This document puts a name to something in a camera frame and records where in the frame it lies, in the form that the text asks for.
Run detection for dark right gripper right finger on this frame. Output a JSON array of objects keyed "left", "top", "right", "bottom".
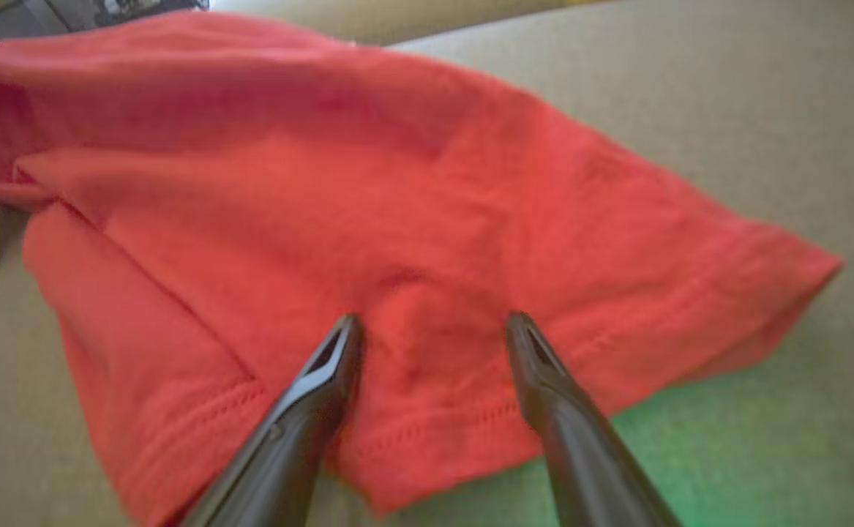
[{"left": 506, "top": 312, "right": 683, "bottom": 527}]

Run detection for red Bulls shorts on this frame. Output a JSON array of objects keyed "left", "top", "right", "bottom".
[{"left": 0, "top": 11, "right": 846, "bottom": 527}]

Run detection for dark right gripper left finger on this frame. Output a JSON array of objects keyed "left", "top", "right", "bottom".
[{"left": 181, "top": 313, "right": 366, "bottom": 527}]

